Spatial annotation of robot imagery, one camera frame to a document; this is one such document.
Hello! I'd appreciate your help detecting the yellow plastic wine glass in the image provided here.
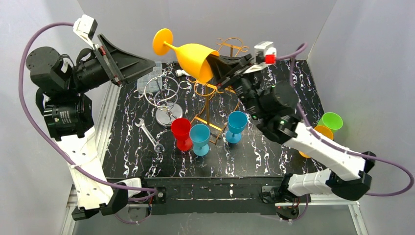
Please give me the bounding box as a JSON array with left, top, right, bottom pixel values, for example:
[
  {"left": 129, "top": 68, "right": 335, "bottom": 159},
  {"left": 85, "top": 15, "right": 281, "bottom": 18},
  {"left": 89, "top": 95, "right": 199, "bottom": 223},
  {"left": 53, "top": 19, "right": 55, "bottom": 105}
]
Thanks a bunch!
[{"left": 152, "top": 28, "right": 220, "bottom": 84}]

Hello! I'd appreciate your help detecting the blue plastic goblet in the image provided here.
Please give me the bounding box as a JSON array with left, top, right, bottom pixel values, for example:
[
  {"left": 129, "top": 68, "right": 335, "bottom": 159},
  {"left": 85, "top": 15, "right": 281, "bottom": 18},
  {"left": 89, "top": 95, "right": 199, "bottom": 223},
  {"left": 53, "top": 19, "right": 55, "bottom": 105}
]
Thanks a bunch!
[
  {"left": 226, "top": 111, "right": 248, "bottom": 144},
  {"left": 189, "top": 124, "right": 210, "bottom": 156}
]

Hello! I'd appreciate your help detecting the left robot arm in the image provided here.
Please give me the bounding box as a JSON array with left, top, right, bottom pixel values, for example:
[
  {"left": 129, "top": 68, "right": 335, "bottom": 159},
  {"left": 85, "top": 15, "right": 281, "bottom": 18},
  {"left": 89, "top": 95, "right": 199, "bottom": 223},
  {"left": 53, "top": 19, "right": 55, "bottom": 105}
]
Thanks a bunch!
[{"left": 23, "top": 34, "right": 156, "bottom": 220}]

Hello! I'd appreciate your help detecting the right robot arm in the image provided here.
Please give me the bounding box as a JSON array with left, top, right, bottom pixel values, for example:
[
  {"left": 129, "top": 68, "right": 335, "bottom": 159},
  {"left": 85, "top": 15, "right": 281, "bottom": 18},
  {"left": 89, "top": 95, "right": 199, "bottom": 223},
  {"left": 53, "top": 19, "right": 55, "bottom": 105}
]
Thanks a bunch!
[{"left": 207, "top": 55, "right": 373, "bottom": 201}]

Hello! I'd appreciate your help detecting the clear plastic organizer box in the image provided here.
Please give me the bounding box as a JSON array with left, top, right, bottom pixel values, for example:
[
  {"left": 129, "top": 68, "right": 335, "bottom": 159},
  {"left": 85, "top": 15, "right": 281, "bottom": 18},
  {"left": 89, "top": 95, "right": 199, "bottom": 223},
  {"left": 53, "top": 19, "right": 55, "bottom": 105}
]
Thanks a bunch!
[{"left": 137, "top": 61, "right": 162, "bottom": 93}]

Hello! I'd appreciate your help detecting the white pipe fitting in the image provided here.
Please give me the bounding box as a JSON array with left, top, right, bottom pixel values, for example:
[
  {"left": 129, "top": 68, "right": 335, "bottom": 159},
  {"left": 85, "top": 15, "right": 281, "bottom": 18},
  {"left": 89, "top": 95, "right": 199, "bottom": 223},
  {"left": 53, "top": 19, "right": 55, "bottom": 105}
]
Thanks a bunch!
[{"left": 175, "top": 70, "right": 190, "bottom": 77}]

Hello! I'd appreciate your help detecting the blue plastic goblet front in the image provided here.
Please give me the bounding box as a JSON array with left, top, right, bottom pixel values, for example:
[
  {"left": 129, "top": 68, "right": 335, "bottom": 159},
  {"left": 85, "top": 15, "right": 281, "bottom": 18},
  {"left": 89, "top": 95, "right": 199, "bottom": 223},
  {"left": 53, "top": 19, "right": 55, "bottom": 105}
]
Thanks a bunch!
[{"left": 189, "top": 124, "right": 210, "bottom": 156}]

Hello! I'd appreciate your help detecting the red plastic goblet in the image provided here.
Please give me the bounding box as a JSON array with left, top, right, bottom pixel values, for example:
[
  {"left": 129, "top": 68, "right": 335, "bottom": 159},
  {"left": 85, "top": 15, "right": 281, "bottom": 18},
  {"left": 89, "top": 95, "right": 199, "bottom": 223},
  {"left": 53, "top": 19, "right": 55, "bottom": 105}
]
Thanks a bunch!
[{"left": 171, "top": 118, "right": 192, "bottom": 151}]

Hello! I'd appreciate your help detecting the silver wrench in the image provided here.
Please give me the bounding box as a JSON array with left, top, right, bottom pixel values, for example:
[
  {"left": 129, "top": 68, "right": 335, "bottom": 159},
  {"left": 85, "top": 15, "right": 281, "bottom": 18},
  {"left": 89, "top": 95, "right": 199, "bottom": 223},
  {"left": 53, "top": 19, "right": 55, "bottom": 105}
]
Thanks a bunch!
[{"left": 135, "top": 118, "right": 164, "bottom": 153}]

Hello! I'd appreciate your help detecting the orange plastic goblet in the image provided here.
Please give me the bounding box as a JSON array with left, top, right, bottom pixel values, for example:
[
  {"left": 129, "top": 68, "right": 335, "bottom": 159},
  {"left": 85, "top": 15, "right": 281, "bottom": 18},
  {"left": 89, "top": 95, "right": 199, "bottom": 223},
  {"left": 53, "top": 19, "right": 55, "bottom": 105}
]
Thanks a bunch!
[{"left": 299, "top": 125, "right": 334, "bottom": 159}]

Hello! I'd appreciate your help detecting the green plastic goblet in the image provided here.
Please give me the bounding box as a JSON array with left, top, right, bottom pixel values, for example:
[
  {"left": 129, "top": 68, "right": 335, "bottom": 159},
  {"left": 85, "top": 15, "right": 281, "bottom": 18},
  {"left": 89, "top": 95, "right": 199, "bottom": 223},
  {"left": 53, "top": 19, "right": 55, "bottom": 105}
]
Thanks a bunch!
[{"left": 318, "top": 112, "right": 344, "bottom": 133}]

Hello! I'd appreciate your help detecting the gold wire glass rack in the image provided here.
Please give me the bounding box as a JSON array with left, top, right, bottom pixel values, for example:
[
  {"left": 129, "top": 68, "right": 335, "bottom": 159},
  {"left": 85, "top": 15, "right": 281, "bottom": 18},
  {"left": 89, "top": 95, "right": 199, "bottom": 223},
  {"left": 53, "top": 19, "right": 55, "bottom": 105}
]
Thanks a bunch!
[{"left": 190, "top": 37, "right": 249, "bottom": 144}]

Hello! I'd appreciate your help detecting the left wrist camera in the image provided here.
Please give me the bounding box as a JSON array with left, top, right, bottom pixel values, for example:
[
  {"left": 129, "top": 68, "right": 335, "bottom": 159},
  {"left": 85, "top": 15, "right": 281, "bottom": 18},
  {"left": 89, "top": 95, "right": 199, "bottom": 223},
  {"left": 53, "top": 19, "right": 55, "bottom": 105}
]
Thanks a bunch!
[{"left": 73, "top": 14, "right": 98, "bottom": 45}]

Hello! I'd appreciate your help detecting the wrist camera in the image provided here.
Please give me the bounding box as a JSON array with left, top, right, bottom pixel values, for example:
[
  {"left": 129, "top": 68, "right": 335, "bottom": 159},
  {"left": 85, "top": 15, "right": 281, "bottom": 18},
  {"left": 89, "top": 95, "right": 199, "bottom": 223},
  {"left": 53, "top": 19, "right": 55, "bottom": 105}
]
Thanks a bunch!
[
  {"left": 73, "top": 14, "right": 98, "bottom": 45},
  {"left": 251, "top": 41, "right": 277, "bottom": 71}
]

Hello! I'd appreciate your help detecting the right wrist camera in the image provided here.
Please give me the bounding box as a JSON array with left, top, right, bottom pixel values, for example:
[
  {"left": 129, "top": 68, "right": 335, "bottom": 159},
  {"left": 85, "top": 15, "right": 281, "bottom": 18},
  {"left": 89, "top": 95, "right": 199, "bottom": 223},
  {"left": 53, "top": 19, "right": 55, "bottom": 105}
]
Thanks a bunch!
[{"left": 251, "top": 41, "right": 277, "bottom": 71}]

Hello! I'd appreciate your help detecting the silver wire glass rack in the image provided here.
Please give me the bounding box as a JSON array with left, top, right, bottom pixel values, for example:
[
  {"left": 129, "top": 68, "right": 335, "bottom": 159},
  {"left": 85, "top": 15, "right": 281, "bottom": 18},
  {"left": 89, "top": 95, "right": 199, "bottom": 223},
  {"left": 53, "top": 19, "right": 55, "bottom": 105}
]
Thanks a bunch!
[{"left": 136, "top": 71, "right": 184, "bottom": 127}]

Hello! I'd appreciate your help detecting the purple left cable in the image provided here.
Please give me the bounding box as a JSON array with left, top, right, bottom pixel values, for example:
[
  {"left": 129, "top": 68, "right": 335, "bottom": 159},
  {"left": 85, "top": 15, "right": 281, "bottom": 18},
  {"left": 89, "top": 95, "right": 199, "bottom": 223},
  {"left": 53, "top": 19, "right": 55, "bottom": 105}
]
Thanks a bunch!
[{"left": 18, "top": 22, "right": 160, "bottom": 225}]

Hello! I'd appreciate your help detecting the purple cable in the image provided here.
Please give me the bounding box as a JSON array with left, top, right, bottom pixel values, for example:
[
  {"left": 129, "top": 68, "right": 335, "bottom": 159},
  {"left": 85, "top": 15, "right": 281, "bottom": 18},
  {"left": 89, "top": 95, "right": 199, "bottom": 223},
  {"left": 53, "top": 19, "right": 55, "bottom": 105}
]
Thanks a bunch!
[
  {"left": 276, "top": 42, "right": 415, "bottom": 223},
  {"left": 18, "top": 22, "right": 160, "bottom": 225}
]

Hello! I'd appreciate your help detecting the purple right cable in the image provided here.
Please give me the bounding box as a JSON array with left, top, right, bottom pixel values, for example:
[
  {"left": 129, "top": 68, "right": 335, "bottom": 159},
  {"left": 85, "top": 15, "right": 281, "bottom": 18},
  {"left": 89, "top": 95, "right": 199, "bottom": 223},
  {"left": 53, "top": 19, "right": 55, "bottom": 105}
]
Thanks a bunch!
[{"left": 276, "top": 42, "right": 415, "bottom": 223}]

